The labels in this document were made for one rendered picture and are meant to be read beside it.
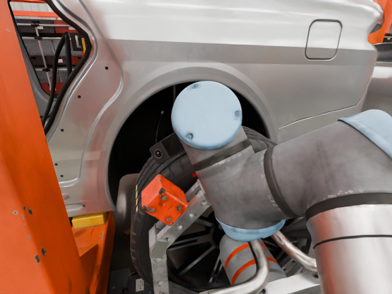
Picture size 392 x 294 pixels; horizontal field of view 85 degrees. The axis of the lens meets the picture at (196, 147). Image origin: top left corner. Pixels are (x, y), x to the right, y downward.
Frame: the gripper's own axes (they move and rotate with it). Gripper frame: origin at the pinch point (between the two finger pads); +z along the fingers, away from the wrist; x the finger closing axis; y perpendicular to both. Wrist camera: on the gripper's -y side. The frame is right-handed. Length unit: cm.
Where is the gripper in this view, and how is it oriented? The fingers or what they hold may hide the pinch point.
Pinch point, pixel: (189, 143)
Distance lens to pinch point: 63.1
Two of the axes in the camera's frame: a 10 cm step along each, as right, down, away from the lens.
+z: -0.4, 0.7, 10.0
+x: -4.4, -9.0, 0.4
